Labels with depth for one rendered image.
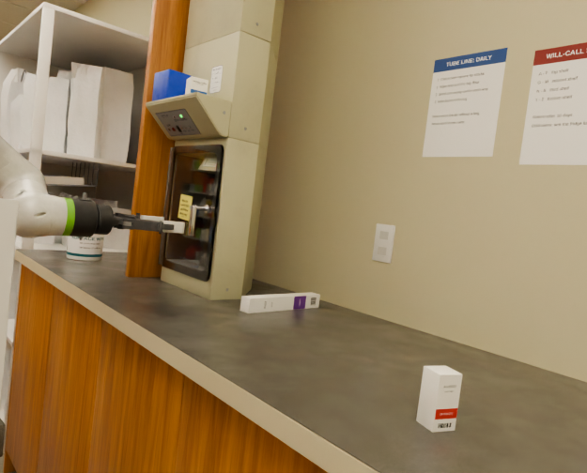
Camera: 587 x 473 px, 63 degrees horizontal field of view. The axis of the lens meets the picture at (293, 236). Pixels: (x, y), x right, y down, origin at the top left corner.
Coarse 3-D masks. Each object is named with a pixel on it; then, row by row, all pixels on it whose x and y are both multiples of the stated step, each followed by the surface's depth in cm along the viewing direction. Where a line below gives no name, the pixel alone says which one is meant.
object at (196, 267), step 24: (216, 144) 139; (192, 168) 149; (216, 168) 138; (192, 192) 148; (216, 192) 138; (168, 216) 159; (168, 240) 158; (192, 240) 147; (168, 264) 157; (192, 264) 146
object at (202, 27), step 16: (192, 0) 157; (208, 0) 150; (224, 0) 142; (240, 0) 136; (256, 0) 138; (272, 0) 141; (192, 16) 157; (208, 16) 149; (224, 16) 142; (240, 16) 136; (256, 16) 138; (272, 16) 142; (192, 32) 156; (208, 32) 149; (224, 32) 141; (256, 32) 139; (272, 32) 144; (272, 48) 148
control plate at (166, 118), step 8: (168, 112) 145; (176, 112) 142; (184, 112) 139; (160, 120) 153; (168, 120) 149; (176, 120) 146; (184, 120) 143; (192, 120) 140; (168, 128) 153; (176, 128) 150; (184, 128) 146; (192, 128) 143
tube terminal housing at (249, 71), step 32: (192, 64) 155; (224, 64) 140; (256, 64) 140; (224, 96) 139; (256, 96) 142; (256, 128) 143; (224, 160) 138; (256, 160) 145; (224, 192) 138; (256, 192) 152; (224, 224) 140; (256, 224) 161; (224, 256) 141; (192, 288) 147; (224, 288) 142
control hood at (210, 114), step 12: (180, 96) 135; (192, 96) 131; (204, 96) 131; (156, 108) 149; (168, 108) 144; (180, 108) 139; (192, 108) 135; (204, 108) 131; (216, 108) 133; (228, 108) 136; (156, 120) 155; (204, 120) 135; (216, 120) 134; (228, 120) 136; (204, 132) 140; (216, 132) 136
